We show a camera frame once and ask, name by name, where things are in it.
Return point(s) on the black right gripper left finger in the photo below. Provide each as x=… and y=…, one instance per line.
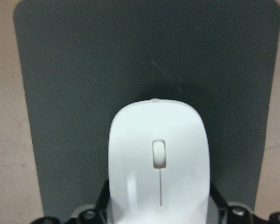
x=93, y=213

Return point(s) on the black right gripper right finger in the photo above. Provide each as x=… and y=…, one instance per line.
x=229, y=214

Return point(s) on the white computer mouse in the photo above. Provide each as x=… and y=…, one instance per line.
x=159, y=164

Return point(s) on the dark grey mousepad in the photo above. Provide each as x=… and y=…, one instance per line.
x=84, y=60

